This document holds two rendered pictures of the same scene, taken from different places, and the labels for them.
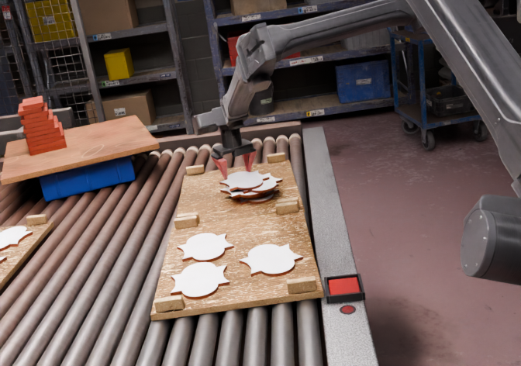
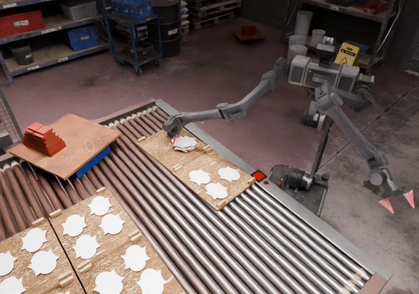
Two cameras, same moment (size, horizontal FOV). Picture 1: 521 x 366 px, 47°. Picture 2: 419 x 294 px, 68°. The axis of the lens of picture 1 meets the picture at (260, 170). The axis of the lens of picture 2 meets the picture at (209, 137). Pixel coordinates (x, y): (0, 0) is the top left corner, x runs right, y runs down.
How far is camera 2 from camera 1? 1.38 m
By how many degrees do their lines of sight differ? 43
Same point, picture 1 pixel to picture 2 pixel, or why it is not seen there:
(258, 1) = not seen: outside the picture
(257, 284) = (235, 185)
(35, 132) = (51, 144)
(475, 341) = not seen: hidden behind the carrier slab
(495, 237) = (383, 178)
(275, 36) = (244, 106)
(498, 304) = not seen: hidden behind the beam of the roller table
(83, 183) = (92, 162)
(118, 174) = (105, 152)
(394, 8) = (267, 87)
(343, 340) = (275, 192)
